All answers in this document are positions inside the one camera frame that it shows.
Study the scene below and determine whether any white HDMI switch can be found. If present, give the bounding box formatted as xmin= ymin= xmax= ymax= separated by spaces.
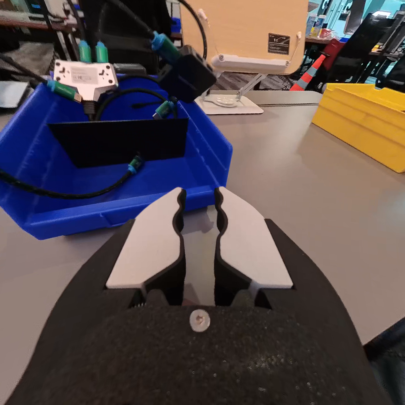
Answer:
xmin=53 ymin=60 xmax=118 ymax=102

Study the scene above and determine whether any yellow storage bin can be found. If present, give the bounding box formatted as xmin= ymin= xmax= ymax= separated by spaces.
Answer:
xmin=312 ymin=83 xmax=405 ymax=173

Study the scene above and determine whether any blue storage bin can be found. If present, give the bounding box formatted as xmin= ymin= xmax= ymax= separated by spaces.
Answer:
xmin=0 ymin=73 xmax=233 ymax=240

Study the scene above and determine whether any orange traffic cone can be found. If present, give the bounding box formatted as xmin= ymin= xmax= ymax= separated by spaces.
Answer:
xmin=289 ymin=54 xmax=326 ymax=92

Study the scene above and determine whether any black HDMI hub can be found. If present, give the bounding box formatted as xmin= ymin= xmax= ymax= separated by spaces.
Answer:
xmin=158 ymin=46 xmax=217 ymax=103

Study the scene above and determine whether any black bin divider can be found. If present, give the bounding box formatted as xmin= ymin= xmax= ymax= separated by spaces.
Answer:
xmin=47 ymin=119 xmax=189 ymax=168

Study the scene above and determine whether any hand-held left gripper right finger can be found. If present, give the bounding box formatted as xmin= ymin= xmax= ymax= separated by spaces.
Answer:
xmin=214 ymin=187 xmax=293 ymax=306

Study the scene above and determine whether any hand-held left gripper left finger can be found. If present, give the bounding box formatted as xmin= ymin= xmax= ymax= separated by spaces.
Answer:
xmin=106 ymin=187 xmax=187 ymax=306

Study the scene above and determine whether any person's leg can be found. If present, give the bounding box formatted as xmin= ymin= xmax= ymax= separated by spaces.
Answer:
xmin=364 ymin=316 xmax=405 ymax=405

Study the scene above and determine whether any wooden laptop stand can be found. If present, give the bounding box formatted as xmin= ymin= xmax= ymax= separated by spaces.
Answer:
xmin=180 ymin=0 xmax=309 ymax=115

